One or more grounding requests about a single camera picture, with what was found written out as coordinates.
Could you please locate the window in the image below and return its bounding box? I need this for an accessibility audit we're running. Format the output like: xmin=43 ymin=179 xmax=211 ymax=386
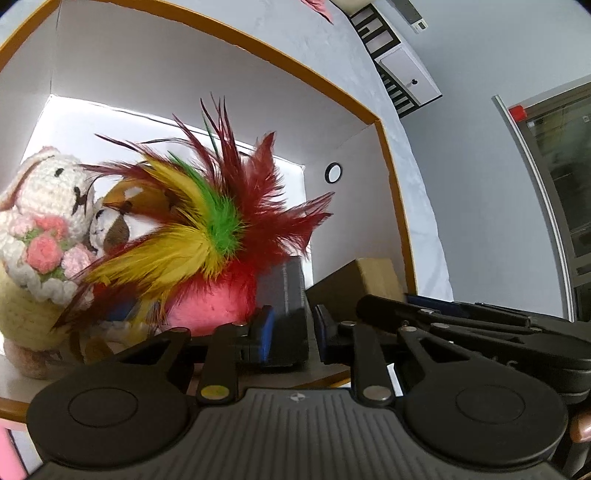
xmin=494 ymin=78 xmax=591 ymax=324

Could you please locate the colourful feather toy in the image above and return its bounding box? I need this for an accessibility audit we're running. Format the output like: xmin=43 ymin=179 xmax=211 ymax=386
xmin=53 ymin=95 xmax=335 ymax=333

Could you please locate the plush doll with blue outfit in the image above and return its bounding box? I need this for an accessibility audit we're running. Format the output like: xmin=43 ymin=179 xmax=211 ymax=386
xmin=89 ymin=182 xmax=144 ymax=326

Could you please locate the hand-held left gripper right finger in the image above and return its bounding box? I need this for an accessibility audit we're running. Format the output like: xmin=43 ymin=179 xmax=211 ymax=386
xmin=311 ymin=304 xmax=467 ymax=408

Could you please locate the person's right hand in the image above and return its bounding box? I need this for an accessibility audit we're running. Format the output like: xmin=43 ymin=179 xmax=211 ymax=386
xmin=570 ymin=413 xmax=591 ymax=478

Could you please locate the pink fluffy pompom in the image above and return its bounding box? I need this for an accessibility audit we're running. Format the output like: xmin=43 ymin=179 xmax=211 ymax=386
xmin=166 ymin=258 xmax=259 ymax=335

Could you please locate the grey wall panel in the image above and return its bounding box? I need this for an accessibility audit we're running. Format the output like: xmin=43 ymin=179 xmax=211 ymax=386
xmin=390 ymin=0 xmax=430 ymax=31

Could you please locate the white crochet bunny doll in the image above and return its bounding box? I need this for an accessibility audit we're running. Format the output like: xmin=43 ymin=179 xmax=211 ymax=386
xmin=0 ymin=147 xmax=99 ymax=380

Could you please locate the dark grey gift box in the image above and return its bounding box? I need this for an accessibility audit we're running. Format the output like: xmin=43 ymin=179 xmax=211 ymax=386
xmin=254 ymin=256 xmax=309 ymax=367

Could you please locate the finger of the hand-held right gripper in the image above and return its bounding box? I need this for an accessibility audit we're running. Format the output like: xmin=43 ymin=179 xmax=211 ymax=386
xmin=356 ymin=295 xmax=509 ymax=352
xmin=406 ymin=294 xmax=532 ymax=326

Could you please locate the small gold cardboard box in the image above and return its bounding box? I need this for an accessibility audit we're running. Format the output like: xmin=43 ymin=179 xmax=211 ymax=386
xmin=307 ymin=258 xmax=407 ymax=315

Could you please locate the white drawer nightstand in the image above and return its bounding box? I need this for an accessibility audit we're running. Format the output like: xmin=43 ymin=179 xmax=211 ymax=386
xmin=349 ymin=4 xmax=444 ymax=120

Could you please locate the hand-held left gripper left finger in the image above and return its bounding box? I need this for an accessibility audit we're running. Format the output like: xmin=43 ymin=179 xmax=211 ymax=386
xmin=113 ymin=305 xmax=278 ymax=407

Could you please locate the orange cardboard box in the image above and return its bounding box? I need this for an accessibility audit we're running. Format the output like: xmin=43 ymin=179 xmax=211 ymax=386
xmin=0 ymin=0 xmax=419 ymax=421

